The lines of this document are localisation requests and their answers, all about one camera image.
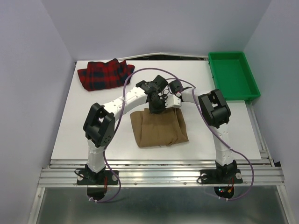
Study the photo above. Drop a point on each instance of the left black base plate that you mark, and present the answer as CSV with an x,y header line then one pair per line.
x,y
104,179

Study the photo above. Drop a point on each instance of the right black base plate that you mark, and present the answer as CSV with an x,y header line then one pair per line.
x,y
216,176

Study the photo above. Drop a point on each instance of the green plastic bin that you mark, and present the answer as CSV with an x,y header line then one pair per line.
x,y
232,75

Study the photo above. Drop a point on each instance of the red plaid skirt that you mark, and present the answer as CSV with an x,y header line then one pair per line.
x,y
100,76

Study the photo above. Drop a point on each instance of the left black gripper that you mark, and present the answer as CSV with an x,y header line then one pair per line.
x,y
153,109

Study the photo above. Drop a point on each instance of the tan brown skirt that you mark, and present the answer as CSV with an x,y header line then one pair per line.
x,y
164,129

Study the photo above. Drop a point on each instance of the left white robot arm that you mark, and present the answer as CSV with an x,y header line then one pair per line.
x,y
102,122

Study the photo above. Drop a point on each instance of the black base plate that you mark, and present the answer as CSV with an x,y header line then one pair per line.
x,y
104,179
216,176

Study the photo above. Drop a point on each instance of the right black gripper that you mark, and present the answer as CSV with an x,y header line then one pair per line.
x,y
176,86

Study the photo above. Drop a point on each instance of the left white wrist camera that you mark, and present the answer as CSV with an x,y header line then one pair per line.
x,y
173,101

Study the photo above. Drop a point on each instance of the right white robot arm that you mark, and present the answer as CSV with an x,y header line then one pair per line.
x,y
215,112

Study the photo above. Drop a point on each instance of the aluminium rail frame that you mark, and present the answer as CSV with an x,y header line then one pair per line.
x,y
166,191

